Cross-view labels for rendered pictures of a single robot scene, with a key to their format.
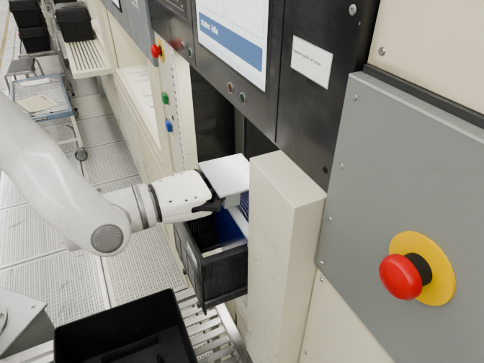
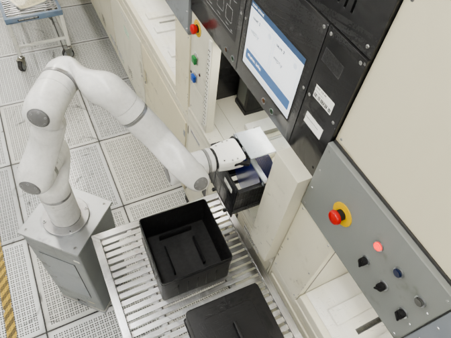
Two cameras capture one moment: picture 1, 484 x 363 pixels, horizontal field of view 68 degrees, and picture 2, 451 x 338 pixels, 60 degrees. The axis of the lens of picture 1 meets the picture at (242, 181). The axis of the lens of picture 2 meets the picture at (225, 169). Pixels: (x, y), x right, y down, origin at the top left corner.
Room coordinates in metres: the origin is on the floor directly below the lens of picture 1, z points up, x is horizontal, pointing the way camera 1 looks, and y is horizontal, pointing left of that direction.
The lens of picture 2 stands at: (-0.30, 0.23, 2.27)
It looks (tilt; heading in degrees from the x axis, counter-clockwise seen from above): 53 degrees down; 352
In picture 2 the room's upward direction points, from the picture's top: 9 degrees clockwise
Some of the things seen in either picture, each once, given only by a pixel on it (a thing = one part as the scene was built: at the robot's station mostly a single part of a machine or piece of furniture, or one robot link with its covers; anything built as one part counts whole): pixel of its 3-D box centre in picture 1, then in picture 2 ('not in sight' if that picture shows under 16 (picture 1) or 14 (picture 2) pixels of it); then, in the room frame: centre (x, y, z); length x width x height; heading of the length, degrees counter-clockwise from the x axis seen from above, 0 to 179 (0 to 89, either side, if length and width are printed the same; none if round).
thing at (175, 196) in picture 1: (178, 196); (225, 155); (0.53, 0.12, 1.24); 0.11 x 0.10 x 0.07; 115
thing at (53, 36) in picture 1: (45, 60); not in sight; (4.35, 2.40, 0.24); 0.94 x 0.53 x 0.48; 25
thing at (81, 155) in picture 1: (49, 118); (31, 9); (2.82, 1.69, 0.24); 0.97 x 0.52 x 0.48; 28
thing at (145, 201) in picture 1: (145, 204); (208, 159); (0.50, 0.18, 1.24); 0.09 x 0.03 x 0.08; 25
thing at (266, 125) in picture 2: not in sight; (273, 135); (0.96, -0.15, 0.89); 0.22 x 0.21 x 0.04; 116
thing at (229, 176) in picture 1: (228, 230); (246, 170); (0.57, 0.03, 1.11); 0.24 x 0.20 x 0.32; 25
